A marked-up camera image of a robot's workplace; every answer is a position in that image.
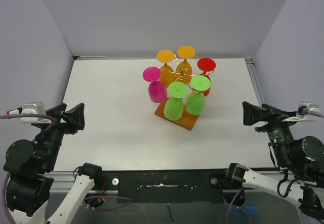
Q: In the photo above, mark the red plastic wine glass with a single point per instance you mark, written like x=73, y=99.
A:
x=207, y=67

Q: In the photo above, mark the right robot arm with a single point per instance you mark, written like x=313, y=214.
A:
x=300, y=161

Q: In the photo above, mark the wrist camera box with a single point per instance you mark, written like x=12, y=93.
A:
x=307, y=112
x=31, y=108

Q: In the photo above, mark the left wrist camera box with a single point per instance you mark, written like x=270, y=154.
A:
x=31, y=108

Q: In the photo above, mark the gold wire wine glass rack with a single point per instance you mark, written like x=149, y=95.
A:
x=187, y=120

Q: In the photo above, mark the green wine glass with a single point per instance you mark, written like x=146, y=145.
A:
x=196, y=101
x=174, y=105

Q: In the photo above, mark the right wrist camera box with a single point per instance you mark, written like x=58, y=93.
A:
x=307, y=112

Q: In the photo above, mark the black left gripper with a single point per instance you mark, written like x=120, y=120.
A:
x=75, y=116

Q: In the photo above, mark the pink plastic wine glass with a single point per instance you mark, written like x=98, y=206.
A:
x=156, y=89

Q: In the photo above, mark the orange wine glass front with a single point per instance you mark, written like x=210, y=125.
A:
x=184, y=70

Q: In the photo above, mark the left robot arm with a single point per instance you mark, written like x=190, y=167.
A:
x=26, y=190

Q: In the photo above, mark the orange wine glass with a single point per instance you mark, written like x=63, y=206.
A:
x=167, y=73
x=184, y=70

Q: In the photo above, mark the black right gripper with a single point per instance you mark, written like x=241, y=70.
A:
x=251, y=112

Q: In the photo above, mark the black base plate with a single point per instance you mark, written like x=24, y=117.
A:
x=169, y=186

